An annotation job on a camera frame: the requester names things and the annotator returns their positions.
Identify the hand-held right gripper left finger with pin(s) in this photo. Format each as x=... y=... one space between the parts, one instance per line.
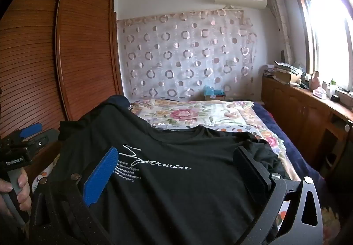
x=101 y=176

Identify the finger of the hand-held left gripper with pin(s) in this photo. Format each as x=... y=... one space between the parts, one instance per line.
x=31 y=128

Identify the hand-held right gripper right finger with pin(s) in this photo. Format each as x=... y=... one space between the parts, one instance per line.
x=252 y=170

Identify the black t-shirt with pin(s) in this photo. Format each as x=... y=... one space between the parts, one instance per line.
x=171 y=192

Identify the person's left hand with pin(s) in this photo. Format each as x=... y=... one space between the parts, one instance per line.
x=23 y=192

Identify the navy blanket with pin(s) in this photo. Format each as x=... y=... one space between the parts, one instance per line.
x=278 y=123

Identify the orange-print bed sheet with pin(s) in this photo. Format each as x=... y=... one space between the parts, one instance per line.
x=282 y=217

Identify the long wooden cabinet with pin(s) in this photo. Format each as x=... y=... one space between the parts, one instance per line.
x=297 y=112

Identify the navy folded garment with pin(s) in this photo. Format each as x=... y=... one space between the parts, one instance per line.
x=118 y=102

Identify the floral quilt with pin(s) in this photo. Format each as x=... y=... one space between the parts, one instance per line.
x=193 y=115

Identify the blue plastic bag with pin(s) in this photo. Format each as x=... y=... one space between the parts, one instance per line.
x=212 y=90

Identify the wooden wardrobe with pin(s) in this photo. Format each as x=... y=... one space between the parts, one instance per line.
x=82 y=54

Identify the small cardboard box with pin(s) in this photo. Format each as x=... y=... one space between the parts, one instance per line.
x=286 y=76

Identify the stack of papers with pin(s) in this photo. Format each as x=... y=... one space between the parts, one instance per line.
x=269 y=71

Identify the pink tissue box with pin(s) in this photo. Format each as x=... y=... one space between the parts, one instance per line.
x=320 y=93

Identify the patterned magazines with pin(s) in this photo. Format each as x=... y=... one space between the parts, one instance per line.
x=288 y=66

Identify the small black box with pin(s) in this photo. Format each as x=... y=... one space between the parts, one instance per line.
x=335 y=98

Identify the white bottle with green cap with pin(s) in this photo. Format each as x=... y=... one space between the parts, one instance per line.
x=332 y=86

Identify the grey box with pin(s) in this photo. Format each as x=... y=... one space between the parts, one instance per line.
x=344 y=97

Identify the circle-patterned sheer curtain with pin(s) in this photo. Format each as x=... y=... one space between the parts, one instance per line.
x=179 y=68

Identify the tied floral window curtain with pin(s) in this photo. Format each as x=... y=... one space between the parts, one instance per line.
x=281 y=27

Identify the window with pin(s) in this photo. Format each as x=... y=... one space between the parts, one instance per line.
x=331 y=41

